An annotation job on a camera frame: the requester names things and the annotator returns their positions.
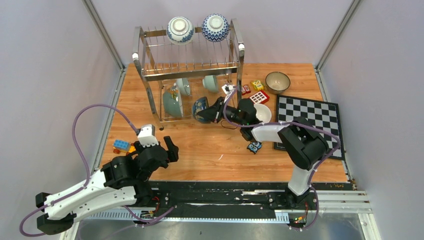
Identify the pink brown bowl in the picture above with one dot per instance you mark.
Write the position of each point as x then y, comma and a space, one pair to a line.
277, 82

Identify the red owl toy block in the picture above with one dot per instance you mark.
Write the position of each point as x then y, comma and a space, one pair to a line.
245, 89

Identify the small celadon cup left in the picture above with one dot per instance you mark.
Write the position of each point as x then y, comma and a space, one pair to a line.
184, 86

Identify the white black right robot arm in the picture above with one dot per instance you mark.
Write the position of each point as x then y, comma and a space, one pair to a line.
303, 143

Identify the black white checkerboard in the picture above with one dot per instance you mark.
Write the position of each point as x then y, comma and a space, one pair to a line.
320, 114

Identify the blue orange toy car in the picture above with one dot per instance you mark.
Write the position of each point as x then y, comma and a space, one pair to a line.
123, 147

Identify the cream bowl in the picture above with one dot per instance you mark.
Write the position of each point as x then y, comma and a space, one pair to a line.
263, 113

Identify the yellow owl toy block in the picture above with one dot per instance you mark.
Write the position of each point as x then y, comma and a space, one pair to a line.
258, 85

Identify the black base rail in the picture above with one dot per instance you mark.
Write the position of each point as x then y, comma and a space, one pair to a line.
239, 202

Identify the red calculator toy block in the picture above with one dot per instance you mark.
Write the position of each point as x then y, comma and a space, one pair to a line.
259, 97

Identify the white blue floral bowl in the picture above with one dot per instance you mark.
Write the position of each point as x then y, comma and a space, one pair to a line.
180, 31

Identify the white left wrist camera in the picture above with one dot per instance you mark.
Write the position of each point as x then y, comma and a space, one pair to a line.
146, 136

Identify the dark blue floral bowl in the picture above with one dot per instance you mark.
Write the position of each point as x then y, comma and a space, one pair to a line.
200, 105

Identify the blue owl toy block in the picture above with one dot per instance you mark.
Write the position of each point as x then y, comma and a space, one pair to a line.
254, 146

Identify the small celadon cup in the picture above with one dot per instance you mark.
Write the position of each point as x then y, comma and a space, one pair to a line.
184, 86
210, 83

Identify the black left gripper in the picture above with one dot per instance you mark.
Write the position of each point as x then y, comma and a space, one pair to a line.
173, 150

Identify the small celadon cup right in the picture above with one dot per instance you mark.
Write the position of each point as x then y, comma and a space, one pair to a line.
210, 83

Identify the blue white patterned bowl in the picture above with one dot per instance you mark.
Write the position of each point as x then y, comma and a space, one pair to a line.
215, 28

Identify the steel two-tier dish rack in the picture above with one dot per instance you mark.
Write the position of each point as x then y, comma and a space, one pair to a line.
160, 63

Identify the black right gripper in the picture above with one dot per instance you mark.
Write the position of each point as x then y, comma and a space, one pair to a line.
215, 112

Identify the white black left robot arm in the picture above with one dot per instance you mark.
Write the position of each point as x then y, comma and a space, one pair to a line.
124, 181

